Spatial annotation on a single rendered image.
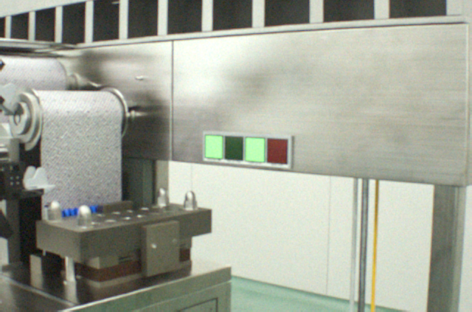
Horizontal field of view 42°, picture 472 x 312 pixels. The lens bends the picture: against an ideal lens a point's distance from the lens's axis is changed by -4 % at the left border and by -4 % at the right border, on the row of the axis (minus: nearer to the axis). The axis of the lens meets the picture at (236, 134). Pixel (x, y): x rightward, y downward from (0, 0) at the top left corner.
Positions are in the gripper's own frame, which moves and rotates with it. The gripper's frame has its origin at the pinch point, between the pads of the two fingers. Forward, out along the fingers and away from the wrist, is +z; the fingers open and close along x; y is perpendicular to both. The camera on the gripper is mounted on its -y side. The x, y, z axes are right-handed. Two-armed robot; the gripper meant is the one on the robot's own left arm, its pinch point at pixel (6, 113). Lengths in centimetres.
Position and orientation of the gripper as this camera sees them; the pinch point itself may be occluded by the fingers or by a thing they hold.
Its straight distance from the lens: 151.1
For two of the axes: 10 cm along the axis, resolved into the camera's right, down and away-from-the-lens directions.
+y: 4.1, -8.0, 4.5
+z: 4.9, 6.0, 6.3
